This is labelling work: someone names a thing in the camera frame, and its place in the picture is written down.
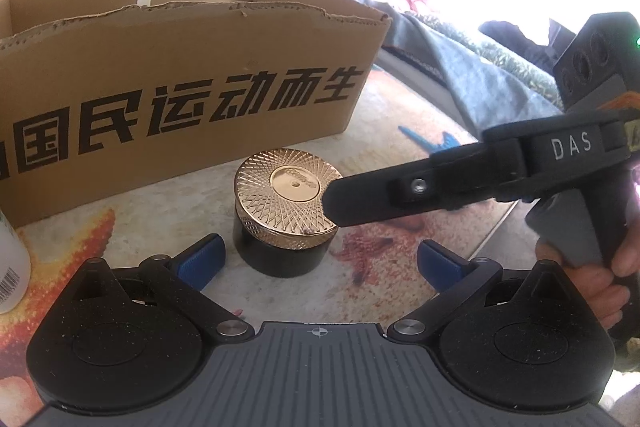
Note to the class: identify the black jar with gold lid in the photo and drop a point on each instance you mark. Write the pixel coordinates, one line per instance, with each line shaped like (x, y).
(260, 202)

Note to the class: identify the brown cardboard box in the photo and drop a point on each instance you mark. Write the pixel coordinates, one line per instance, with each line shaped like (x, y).
(150, 57)

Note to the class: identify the white pill bottle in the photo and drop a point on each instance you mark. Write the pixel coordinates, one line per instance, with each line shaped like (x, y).
(12, 267)

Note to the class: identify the dark grey printed blanket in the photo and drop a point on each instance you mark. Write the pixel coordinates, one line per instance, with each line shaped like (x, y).
(450, 57)

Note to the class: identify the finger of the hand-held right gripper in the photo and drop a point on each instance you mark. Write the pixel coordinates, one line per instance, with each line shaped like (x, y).
(380, 197)

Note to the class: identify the dark cloth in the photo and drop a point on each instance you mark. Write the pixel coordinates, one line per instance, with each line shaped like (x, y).
(515, 37)

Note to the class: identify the dark bed frame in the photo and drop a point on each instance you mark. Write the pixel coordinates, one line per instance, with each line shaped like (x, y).
(415, 77)

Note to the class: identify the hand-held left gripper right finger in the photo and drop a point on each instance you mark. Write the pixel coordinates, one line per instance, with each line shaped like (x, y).
(440, 264)

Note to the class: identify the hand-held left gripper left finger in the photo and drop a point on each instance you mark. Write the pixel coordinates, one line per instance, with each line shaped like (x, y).
(202, 259)

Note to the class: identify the person's right hand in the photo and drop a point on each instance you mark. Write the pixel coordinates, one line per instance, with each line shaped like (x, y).
(590, 287)

